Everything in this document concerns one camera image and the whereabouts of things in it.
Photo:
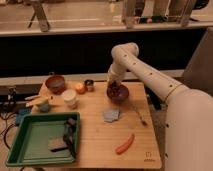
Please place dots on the small metal cup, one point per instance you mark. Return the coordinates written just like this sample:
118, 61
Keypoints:
89, 85

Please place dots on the black dish brush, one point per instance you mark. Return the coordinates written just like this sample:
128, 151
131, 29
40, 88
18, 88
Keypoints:
68, 136

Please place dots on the orange sausage toy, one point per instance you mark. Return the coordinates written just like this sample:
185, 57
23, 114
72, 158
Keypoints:
122, 148

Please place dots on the orange fruit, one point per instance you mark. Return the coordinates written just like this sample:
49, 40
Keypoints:
80, 88

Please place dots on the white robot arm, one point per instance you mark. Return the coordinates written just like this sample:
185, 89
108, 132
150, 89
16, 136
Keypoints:
188, 138

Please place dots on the purple bowl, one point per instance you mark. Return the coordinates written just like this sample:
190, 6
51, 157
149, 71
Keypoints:
117, 94

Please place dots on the blue box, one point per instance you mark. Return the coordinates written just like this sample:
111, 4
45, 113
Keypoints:
20, 114

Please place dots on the wooden utensil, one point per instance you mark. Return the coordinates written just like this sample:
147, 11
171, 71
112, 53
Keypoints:
37, 100

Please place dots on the white paper cup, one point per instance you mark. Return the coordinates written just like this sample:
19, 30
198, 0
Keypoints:
69, 96

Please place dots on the green plastic tray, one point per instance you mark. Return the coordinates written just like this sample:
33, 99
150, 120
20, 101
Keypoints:
30, 145

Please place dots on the brown ceramic bowl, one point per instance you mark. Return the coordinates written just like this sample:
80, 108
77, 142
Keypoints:
56, 84

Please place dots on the blue cup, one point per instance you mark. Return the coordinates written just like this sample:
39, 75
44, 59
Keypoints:
44, 107

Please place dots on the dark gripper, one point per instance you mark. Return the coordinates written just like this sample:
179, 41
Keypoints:
114, 85

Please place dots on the blue grey cloth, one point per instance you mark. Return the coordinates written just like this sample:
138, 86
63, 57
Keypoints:
111, 115

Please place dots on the grey sponge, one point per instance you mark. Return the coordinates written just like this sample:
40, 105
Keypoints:
56, 144

